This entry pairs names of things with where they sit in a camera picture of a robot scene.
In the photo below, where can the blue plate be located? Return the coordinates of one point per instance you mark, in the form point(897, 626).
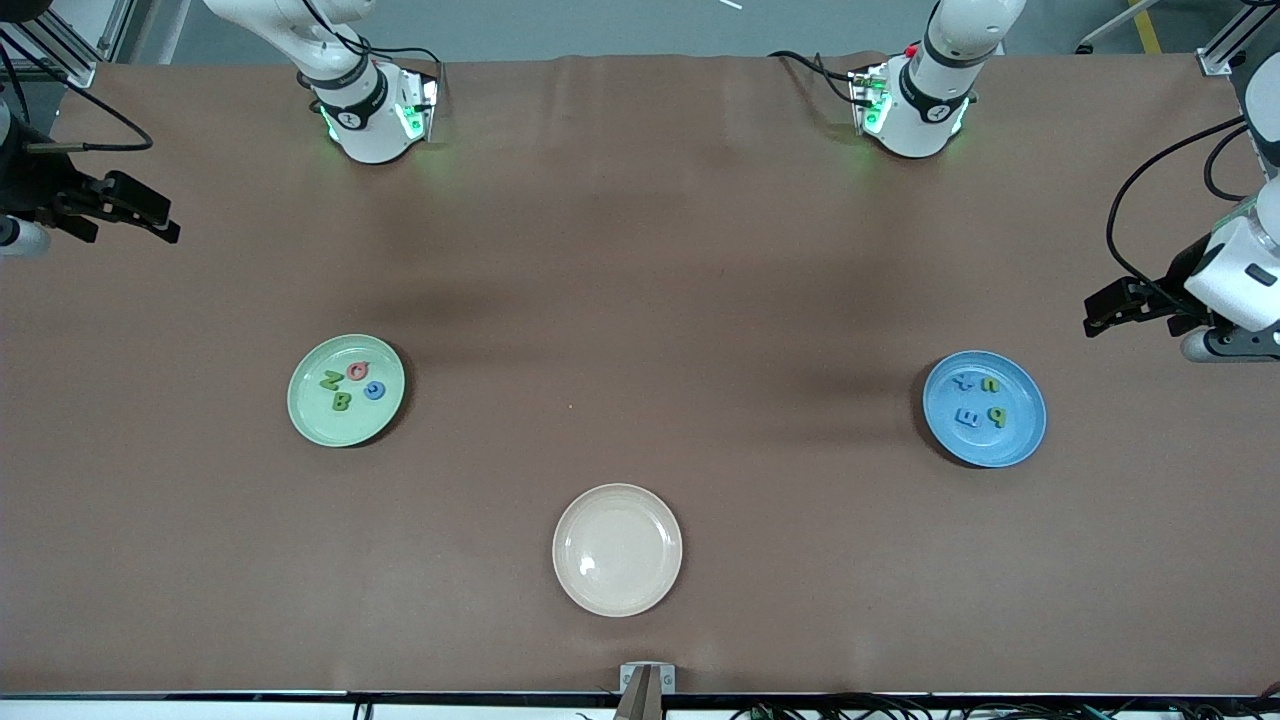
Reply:
point(985, 445)

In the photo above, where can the tan camera support pole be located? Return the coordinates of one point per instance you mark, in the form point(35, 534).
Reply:
point(640, 705)

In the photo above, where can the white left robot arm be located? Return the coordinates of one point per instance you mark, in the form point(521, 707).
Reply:
point(920, 120)

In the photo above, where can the green capital letter N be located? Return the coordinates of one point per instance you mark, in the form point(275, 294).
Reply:
point(331, 380)

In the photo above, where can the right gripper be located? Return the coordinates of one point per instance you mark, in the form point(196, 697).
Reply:
point(34, 183)

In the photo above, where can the grey metal bracket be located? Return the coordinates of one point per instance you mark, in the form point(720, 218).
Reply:
point(668, 672)

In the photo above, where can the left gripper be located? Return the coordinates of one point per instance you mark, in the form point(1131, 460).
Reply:
point(1178, 272)

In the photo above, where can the beige plate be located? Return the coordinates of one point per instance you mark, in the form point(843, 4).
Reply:
point(617, 550)

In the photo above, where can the base connector box green light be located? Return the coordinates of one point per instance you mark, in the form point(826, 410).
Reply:
point(420, 100)
point(870, 100)

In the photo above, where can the blue lowercase letter m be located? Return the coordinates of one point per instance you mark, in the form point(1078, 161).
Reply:
point(968, 416)

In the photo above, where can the green plate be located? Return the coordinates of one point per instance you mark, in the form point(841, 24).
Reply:
point(330, 430)

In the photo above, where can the aluminium frame post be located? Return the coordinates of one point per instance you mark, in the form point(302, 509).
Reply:
point(118, 25)
point(1215, 60)
point(80, 72)

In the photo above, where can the brown table cover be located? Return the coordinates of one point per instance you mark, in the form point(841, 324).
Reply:
point(640, 250)

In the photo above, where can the blue capital letter G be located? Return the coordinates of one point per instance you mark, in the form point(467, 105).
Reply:
point(368, 390)

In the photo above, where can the pink capital letter G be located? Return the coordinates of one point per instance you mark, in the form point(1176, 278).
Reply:
point(351, 371)

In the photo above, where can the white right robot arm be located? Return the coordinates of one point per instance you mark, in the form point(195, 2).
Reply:
point(370, 130)

